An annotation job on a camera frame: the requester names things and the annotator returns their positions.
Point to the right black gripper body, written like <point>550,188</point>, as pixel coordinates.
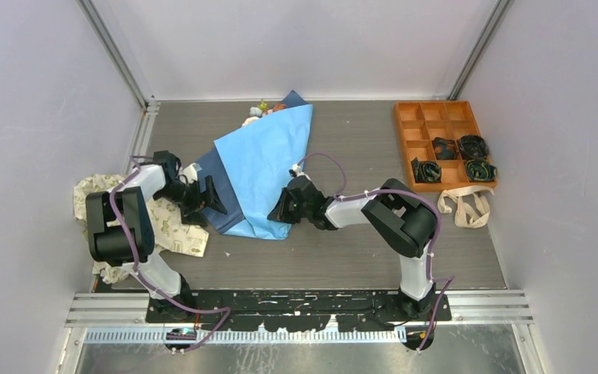
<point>290,211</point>

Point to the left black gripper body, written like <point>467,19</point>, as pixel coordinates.
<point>188,196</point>

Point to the blue wrapping paper sheet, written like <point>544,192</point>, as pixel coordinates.
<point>250,167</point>

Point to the orange rose stem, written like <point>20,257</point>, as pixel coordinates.
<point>276,108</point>

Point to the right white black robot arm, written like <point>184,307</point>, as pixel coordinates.
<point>405,221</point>

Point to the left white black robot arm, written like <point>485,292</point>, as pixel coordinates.
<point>120,231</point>

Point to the cream patterned cloth bag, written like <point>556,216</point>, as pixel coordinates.
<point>170,234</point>

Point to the dark ribbon roll green pattern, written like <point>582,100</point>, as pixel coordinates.
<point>426,171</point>

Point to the small green circuit board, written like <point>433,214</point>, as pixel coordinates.
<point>181,333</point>

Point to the orange compartment tray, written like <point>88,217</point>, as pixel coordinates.
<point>418,123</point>

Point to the dark ribbon roll orange pattern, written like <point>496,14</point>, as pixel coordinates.
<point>444,149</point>

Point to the beige tote bag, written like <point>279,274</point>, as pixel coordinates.
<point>469,205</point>

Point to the dark ribbon roll yellow pattern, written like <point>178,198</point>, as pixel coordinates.
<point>480,171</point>

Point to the black ribbon roll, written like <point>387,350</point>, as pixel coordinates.
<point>472,147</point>

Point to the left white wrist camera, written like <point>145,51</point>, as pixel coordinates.
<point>190,173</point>

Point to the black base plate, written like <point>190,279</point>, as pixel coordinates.
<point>300,310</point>

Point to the aluminium front rail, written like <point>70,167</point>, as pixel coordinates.
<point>119,319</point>

